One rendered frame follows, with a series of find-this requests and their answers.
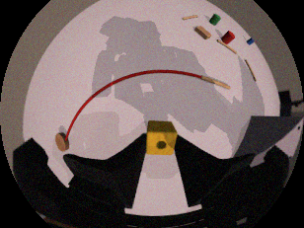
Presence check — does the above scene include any round wooden button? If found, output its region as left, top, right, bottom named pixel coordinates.
left=55, top=132, right=69, bottom=151

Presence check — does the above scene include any small tan wooden block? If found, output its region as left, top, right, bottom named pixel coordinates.
left=194, top=26, right=211, bottom=40

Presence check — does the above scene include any red cylinder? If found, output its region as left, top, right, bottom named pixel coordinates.
left=221, top=31, right=235, bottom=44

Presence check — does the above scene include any yellow wooden block with hole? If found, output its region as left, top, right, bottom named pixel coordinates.
left=145, top=120, right=177, bottom=155

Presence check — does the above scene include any red string with wooden stick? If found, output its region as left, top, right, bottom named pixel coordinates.
left=65, top=69, right=231, bottom=141

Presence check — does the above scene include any green cylinder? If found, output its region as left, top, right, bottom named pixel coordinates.
left=209, top=14, right=221, bottom=26

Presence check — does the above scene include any small blue block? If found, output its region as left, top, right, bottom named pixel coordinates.
left=247, top=38, right=255, bottom=45

